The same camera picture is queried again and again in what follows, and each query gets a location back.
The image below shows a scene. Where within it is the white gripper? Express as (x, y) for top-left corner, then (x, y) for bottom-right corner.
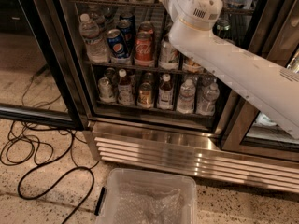
(159, 0), (223, 31)

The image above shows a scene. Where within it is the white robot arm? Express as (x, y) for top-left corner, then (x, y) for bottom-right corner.
(159, 0), (299, 139)

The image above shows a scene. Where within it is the rear red cola can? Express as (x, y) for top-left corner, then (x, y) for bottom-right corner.
(138, 21), (155, 37)

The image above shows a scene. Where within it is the rear blue Pepsi can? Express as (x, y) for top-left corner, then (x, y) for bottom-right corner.
(116, 20), (135, 52)

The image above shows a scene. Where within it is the blue pepsi can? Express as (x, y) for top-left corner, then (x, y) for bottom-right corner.
(116, 20), (135, 52)
(107, 29), (129, 59)

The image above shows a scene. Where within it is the front red Coca-Cola can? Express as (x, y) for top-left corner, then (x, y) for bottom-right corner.
(135, 32), (154, 67)

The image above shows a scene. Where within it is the rear water bottle middle shelf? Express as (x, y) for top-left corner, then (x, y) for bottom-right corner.
(88, 5), (107, 32)

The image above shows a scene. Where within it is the water bottle shelf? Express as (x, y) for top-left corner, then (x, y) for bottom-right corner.
(79, 13), (108, 63)
(88, 5), (107, 32)
(177, 79), (196, 114)
(196, 82), (220, 116)

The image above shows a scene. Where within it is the front blue Pepsi can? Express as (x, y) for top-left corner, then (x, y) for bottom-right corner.
(107, 29), (129, 59)

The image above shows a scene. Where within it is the rear dark green can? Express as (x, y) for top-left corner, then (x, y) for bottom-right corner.
(216, 19), (232, 39)

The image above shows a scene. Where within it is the front water bottle middle shelf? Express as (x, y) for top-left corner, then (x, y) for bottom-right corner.
(79, 13), (108, 63)

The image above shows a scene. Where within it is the front gold can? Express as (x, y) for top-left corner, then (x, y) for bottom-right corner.
(182, 57), (204, 74)

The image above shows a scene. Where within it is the gold can bottom shelf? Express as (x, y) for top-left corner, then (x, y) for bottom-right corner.
(137, 82), (153, 108)

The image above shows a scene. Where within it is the silver can bottom shelf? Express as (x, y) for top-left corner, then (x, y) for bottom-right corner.
(98, 77), (116, 103)

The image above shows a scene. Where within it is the stainless steel display fridge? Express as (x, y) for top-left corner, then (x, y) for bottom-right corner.
(53, 0), (299, 193)

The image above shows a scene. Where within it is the closed right fridge door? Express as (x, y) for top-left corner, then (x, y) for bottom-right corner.
(221, 0), (299, 161)

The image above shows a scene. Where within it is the rightmost water bottle bottom shelf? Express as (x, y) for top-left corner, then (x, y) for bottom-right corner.
(196, 82), (220, 116)

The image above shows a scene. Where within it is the open glass fridge door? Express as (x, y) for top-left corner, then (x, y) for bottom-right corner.
(0, 0), (88, 130)

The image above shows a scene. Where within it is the brown juice bottle right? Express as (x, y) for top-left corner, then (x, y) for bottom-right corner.
(157, 73), (173, 110)

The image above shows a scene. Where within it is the brown juice bottle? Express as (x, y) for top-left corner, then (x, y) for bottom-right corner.
(118, 69), (134, 105)
(157, 73), (173, 110)

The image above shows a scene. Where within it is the brown juice bottle left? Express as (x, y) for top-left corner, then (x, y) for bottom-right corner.
(118, 69), (134, 105)

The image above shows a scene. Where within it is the clear bottle right compartment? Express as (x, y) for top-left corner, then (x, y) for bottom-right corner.
(256, 113), (276, 127)

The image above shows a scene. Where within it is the clear plastic storage bin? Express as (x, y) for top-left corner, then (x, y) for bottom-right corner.
(95, 168), (197, 224)

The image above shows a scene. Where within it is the bubble wrap sheet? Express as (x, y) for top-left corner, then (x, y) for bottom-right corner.
(113, 184), (183, 224)

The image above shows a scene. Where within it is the black floor cable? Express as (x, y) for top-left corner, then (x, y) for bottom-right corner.
(0, 64), (101, 224)

